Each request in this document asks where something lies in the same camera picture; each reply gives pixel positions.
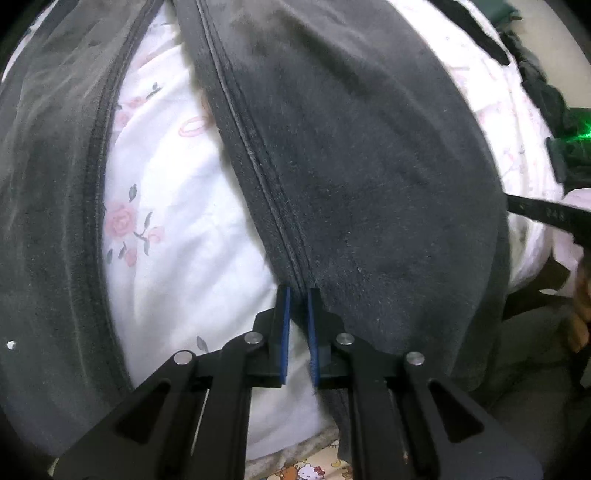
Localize person's right hand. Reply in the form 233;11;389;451
566;265;591;354

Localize dark green garment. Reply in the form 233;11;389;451
489;0;591;153

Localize black garment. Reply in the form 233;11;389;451
434;0;511;65

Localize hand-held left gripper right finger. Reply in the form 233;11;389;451
307;287;543;480

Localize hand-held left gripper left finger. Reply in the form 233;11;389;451
48;285;291;480

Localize grey pants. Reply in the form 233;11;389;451
0;0;511;467

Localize cartoon printed mat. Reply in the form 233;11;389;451
244;427;356;480

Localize floral bed sheet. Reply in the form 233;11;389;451
0;0;583;462

